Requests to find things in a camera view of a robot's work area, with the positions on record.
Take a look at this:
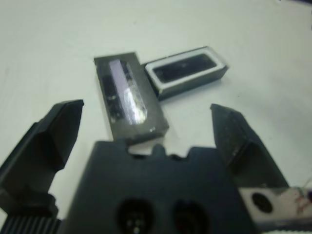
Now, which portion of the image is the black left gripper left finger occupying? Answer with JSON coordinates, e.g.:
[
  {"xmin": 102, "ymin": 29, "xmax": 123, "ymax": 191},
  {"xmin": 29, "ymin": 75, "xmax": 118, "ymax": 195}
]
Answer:
[{"xmin": 0, "ymin": 99, "xmax": 85, "ymax": 218}]

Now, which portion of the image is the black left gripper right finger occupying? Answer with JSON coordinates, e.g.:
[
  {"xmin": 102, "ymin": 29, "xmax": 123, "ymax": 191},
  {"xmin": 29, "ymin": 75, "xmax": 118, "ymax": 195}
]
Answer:
[{"xmin": 210, "ymin": 103, "xmax": 291, "ymax": 190}]

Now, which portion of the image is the black box lid with window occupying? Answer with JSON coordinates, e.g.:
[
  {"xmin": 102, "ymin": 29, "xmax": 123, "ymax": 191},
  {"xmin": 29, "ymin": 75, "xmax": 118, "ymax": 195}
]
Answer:
[{"xmin": 93, "ymin": 50, "xmax": 170, "ymax": 147}]

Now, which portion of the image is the black box base white lining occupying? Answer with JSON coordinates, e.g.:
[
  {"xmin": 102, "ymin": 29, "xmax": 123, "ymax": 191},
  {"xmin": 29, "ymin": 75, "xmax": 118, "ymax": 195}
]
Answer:
[{"xmin": 143, "ymin": 45, "xmax": 230, "ymax": 101}]

